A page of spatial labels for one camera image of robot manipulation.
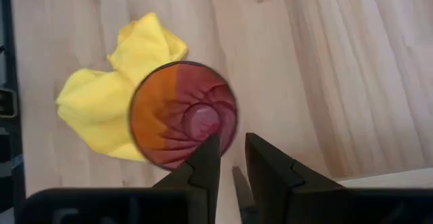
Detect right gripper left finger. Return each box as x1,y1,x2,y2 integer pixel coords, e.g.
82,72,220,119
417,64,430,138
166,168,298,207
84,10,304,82
151,134,221,224

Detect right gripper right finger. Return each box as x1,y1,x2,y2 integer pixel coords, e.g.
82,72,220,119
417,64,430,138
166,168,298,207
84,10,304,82
245,132,348,224

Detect red ribbed plastic tumbler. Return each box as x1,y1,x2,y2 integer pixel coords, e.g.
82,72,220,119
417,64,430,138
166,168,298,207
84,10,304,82
128,60,239,171

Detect yellow microfibre cloth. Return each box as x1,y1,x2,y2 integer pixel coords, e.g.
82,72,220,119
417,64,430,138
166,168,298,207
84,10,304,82
55,12,189,162

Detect black aluminium table frame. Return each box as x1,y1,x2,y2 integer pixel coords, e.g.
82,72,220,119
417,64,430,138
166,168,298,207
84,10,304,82
0,0,27,224

